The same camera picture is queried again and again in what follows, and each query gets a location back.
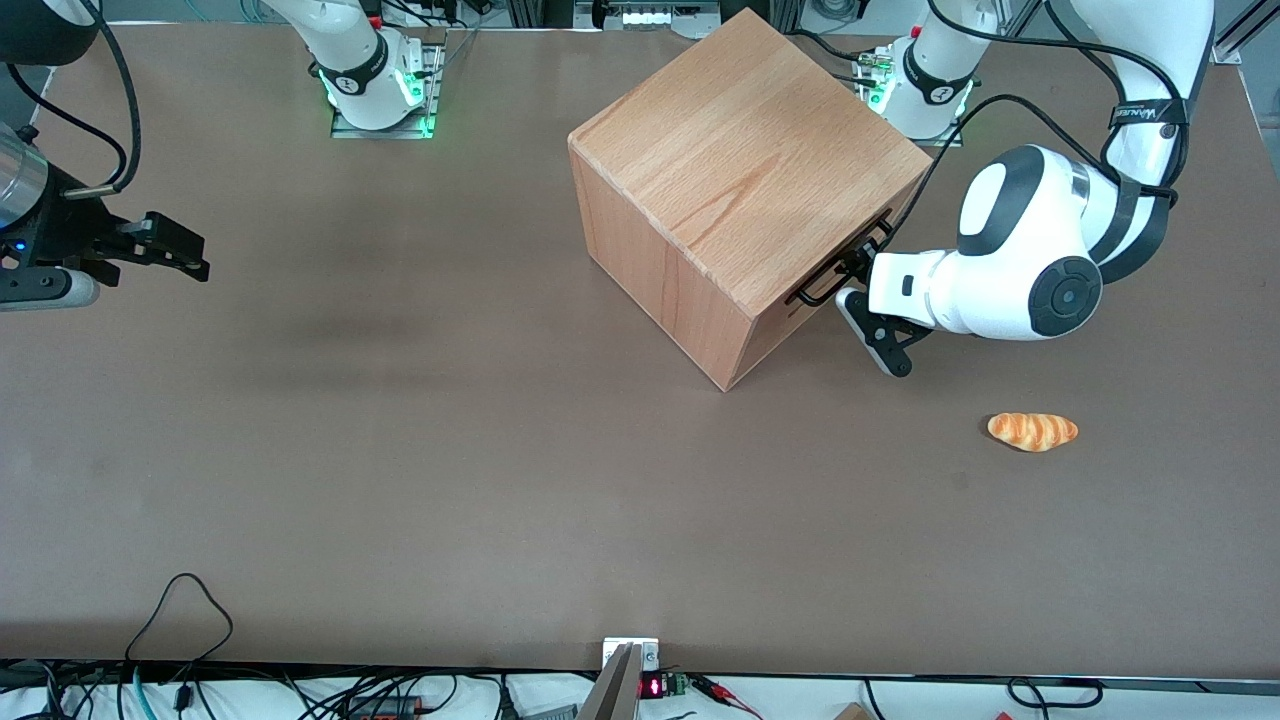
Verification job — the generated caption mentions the black coiled cable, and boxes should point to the black coiled cable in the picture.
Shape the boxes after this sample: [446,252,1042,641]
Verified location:
[1007,677,1105,710]

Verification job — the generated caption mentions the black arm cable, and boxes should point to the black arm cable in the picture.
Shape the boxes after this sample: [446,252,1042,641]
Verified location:
[925,0,1191,126]
[60,0,144,198]
[8,64,131,191]

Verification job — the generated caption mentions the thin black looped cable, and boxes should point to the thin black looped cable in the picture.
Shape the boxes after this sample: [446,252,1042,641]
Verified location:
[124,572,235,667]

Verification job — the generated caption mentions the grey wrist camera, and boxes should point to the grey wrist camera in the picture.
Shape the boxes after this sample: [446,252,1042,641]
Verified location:
[834,287,934,379]
[0,268,102,313]

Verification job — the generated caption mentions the aluminium camera mount bar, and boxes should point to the aluminium camera mount bar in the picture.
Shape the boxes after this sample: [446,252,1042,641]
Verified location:
[577,643,642,720]

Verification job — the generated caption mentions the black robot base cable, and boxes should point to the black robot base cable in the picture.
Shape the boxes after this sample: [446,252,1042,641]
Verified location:
[792,29,883,87]

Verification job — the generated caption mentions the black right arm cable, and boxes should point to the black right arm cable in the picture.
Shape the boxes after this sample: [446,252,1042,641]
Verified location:
[60,0,144,198]
[8,64,131,191]

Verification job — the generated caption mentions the white device with lights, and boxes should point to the white device with lights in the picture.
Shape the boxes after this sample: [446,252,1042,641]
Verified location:
[574,0,723,42]

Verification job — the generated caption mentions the white metal bracket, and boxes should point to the white metal bracket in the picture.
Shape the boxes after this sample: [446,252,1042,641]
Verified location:
[601,636,662,672]

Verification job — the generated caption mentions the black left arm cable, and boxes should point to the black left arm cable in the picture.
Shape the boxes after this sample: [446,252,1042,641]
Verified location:
[925,0,1191,126]

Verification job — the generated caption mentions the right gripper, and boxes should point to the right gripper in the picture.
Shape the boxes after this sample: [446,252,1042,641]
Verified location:
[0,163,212,287]

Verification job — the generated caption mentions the black cable with white labels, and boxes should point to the black cable with white labels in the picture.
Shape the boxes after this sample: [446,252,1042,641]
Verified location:
[1045,0,1181,201]

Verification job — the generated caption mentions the steel robot base plate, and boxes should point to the steel robot base plate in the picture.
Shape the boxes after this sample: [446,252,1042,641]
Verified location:
[329,28,446,140]
[853,45,965,149]

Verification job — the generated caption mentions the light wooden drawer cabinet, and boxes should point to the light wooden drawer cabinet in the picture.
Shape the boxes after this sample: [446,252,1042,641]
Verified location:
[567,7,934,393]

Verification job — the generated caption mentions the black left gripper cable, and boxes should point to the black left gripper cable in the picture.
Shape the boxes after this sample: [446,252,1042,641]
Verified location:
[890,94,1181,246]

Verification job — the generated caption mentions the aluminium frame profile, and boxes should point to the aluminium frame profile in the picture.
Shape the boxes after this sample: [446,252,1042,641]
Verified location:
[1210,0,1280,67]

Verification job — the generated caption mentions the orange striped toy bread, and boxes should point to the orange striped toy bread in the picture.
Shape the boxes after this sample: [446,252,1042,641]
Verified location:
[987,412,1080,454]

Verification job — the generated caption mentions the red and black device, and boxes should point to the red and black device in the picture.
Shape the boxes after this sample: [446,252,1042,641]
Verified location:
[344,694,423,720]

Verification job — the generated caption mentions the wooden drawer with black handle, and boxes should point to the wooden drawer with black handle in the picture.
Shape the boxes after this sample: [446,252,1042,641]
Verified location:
[752,168,933,346]

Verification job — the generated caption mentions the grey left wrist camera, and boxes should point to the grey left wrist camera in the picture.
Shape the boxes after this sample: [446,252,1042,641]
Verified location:
[834,287,934,379]

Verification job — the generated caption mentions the red and black clip leads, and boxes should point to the red and black clip leads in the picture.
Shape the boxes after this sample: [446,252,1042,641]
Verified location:
[688,674,763,720]

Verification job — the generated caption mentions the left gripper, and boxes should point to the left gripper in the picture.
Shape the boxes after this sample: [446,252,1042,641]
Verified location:
[847,227,947,333]

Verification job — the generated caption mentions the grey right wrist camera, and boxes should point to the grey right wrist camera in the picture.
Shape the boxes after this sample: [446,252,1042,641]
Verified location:
[0,268,102,313]

